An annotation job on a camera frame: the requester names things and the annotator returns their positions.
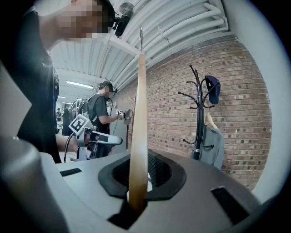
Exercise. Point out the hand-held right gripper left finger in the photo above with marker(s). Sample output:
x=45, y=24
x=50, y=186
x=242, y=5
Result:
x=91, y=188

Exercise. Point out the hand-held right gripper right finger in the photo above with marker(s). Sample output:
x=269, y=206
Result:
x=193, y=204

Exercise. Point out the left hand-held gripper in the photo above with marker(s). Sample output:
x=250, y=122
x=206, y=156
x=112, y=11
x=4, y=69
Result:
x=79, y=124

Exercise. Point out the bare wooden hanger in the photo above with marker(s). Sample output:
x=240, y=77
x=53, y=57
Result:
x=138, y=136

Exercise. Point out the black coat stand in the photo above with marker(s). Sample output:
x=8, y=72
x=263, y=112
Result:
x=200, y=118

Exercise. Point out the person's left forearm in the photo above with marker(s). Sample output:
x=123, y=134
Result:
x=60, y=143

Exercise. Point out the wooden hanger with jacket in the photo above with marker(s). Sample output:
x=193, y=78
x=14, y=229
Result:
x=208, y=120

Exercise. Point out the grey cap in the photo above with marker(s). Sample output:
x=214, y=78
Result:
x=128, y=116

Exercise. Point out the grey jacket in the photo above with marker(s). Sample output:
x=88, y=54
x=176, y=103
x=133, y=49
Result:
x=213, y=148

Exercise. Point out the long ceiling light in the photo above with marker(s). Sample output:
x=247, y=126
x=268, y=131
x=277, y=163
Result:
x=79, y=84

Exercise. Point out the person's black shirt torso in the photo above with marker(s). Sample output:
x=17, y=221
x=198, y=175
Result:
x=34, y=91

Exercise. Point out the navy blue cap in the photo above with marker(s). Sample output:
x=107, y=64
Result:
x=214, y=93

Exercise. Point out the person's head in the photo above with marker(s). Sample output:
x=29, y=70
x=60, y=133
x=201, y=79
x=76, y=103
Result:
x=75, y=20

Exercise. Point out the round ceiling fixture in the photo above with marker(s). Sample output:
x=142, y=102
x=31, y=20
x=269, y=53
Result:
x=126, y=6

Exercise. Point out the bundle of white ceiling pipes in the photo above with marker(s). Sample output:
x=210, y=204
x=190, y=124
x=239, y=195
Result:
x=182, y=20

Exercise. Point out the black head-mounted camera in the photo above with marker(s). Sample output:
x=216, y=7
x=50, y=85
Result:
x=122, y=22

